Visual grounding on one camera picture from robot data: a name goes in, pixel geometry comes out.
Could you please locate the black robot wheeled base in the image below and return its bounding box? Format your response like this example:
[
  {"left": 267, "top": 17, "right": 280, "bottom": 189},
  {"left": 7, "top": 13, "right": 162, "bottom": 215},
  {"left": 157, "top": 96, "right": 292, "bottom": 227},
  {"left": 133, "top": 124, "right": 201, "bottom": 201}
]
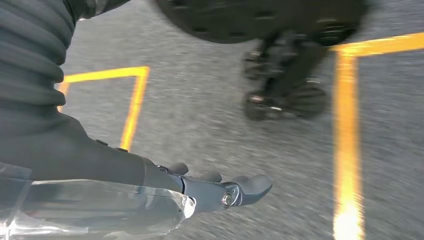
[{"left": 153, "top": 0, "right": 369, "bottom": 122}]

